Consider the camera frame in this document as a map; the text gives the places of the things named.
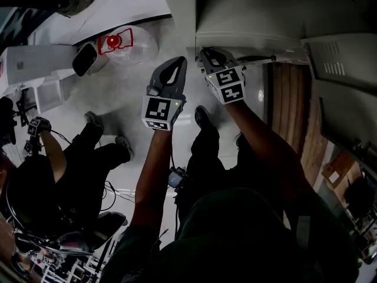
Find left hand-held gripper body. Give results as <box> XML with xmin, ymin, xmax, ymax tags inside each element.
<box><xmin>141</xmin><ymin>85</ymin><xmax>187</xmax><ymax>131</ymax></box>

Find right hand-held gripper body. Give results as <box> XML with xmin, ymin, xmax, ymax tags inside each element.
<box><xmin>205</xmin><ymin>61</ymin><xmax>246</xmax><ymax>104</ymax></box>

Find grey metal locker door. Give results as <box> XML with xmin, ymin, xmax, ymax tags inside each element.
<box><xmin>302</xmin><ymin>34</ymin><xmax>377</xmax><ymax>93</ymax></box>
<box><xmin>194</xmin><ymin>31</ymin><xmax>306</xmax><ymax>64</ymax></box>
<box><xmin>319</xmin><ymin>83</ymin><xmax>377</xmax><ymax>162</ymax></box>

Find beige metal locker cabinet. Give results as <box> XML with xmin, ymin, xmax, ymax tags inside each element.
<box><xmin>194</xmin><ymin>0</ymin><xmax>377</xmax><ymax>164</ymax></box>

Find person's left forearm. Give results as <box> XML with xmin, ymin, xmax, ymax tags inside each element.
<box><xmin>128</xmin><ymin>127</ymin><xmax>174</xmax><ymax>231</ymax></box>

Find person's right forearm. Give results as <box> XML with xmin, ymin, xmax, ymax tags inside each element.
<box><xmin>224</xmin><ymin>98</ymin><xmax>315</xmax><ymax>209</ymax></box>

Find clear water jug red cap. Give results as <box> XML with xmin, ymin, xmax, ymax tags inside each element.
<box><xmin>96</xmin><ymin>25</ymin><xmax>161</xmax><ymax>68</ymax></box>

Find person's black left shoe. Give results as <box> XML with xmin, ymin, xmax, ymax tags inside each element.
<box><xmin>193</xmin><ymin>104</ymin><xmax>220</xmax><ymax>136</ymax></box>

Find person's black trousers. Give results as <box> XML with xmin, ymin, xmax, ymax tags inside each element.
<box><xmin>176</xmin><ymin>125</ymin><xmax>285</xmax><ymax>221</ymax></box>

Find white low counter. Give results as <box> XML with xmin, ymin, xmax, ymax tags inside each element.
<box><xmin>28</xmin><ymin>0</ymin><xmax>173</xmax><ymax>47</ymax></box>

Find small white trash bin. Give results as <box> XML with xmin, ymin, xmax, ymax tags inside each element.
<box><xmin>71</xmin><ymin>41</ymin><xmax>107</xmax><ymax>78</ymax></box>

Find grey black office chair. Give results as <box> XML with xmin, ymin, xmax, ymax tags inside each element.
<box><xmin>13</xmin><ymin>210</ymin><xmax>128</xmax><ymax>256</ymax></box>

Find brown cardboard box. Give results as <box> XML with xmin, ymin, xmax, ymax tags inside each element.
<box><xmin>320</xmin><ymin>149</ymin><xmax>365</xmax><ymax>202</ymax></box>

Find person's green shirt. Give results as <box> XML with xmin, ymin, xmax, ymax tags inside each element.
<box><xmin>100</xmin><ymin>187</ymin><xmax>360</xmax><ymax>283</ymax></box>

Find black equipment stand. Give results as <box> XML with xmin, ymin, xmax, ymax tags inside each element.
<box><xmin>0</xmin><ymin>90</ymin><xmax>38</xmax><ymax>147</ymax></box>

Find black waist recorder box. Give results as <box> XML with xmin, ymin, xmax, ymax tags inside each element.
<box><xmin>167</xmin><ymin>166</ymin><xmax>191</xmax><ymax>196</ymax></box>

